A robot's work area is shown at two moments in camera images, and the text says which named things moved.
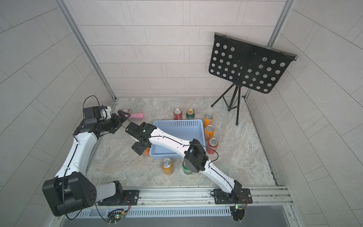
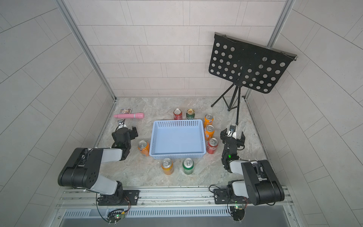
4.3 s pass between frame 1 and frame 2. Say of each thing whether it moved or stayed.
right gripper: moved
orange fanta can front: stayed
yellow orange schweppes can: stayed
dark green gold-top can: stayed
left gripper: moved
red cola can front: stayed
